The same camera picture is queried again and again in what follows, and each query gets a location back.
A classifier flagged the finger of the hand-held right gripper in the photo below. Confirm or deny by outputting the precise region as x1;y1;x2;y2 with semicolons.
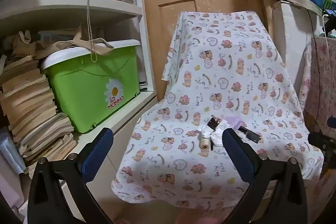
308;132;336;159
326;116;336;132

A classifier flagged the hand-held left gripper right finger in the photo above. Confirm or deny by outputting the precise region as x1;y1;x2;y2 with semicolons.
222;128;308;224

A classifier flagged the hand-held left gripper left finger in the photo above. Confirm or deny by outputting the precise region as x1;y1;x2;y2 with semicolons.
28;127;114;224

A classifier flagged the black plastic spoon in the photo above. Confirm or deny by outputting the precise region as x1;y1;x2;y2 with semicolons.
237;126;264;145

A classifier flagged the white tissue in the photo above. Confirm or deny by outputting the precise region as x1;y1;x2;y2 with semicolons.
197;119;231;147

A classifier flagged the purple checkered box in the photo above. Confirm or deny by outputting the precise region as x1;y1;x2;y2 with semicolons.
224;116;243;131

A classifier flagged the pink floral cloth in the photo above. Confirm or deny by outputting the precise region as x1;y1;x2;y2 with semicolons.
299;35;336;140

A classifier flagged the green storage box white lid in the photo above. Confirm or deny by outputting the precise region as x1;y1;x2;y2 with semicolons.
41;39;141;134

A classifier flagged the bear printed white cloth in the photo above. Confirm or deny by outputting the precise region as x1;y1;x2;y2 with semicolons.
112;11;324;209

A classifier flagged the white cabinet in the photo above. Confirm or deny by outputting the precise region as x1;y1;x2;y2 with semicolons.
272;0;324;109

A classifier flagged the beige tote bag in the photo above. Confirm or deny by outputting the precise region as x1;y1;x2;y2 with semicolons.
4;26;114;59

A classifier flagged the white shelf unit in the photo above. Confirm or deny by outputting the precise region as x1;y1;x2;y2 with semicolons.
0;0;158;224

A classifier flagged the black wall cable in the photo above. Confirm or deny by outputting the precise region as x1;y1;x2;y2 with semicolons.
306;7;321;119

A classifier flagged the beige string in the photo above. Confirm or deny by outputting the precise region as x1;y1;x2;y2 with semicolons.
86;0;97;63

